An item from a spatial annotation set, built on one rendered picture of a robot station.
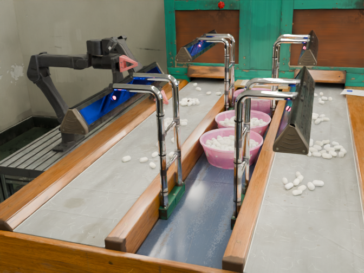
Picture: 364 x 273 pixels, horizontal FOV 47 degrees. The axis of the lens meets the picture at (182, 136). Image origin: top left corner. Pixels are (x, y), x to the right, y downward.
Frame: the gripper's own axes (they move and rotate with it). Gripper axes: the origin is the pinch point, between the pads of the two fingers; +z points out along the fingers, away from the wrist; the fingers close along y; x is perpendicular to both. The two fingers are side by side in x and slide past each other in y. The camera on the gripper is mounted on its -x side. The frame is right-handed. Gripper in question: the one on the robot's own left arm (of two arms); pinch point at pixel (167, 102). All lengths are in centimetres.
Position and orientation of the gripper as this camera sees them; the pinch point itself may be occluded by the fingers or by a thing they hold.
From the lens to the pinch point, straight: 234.7
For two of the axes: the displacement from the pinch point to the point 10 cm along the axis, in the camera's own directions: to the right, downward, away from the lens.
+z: 7.5, 6.6, 0.1
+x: -5.9, 6.6, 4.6
